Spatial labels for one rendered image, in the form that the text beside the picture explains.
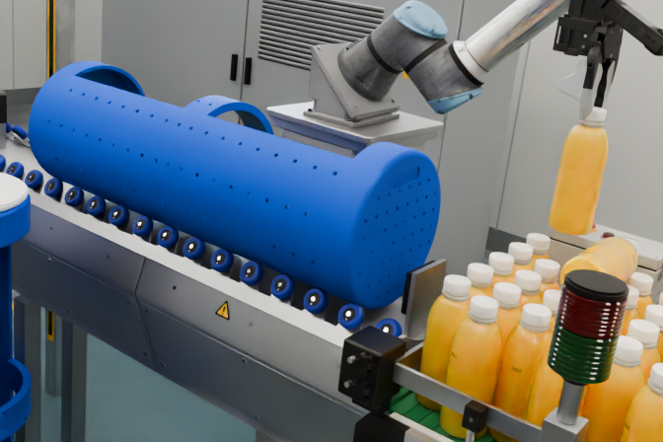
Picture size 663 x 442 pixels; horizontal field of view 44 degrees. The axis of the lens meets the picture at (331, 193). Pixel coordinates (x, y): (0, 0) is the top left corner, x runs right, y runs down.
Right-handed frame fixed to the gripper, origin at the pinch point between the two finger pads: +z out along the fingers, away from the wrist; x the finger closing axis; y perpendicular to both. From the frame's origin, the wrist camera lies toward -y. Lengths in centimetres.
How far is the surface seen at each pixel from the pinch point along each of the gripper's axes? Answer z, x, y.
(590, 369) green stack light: 16, 51, -22
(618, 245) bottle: 17.3, 7.8, -10.4
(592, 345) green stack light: 13, 52, -22
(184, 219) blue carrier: 32, 26, 63
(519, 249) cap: 23.8, 5.4, 5.6
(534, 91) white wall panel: 44, -267, 122
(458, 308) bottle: 27.1, 27.3, 4.3
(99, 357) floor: 135, -42, 176
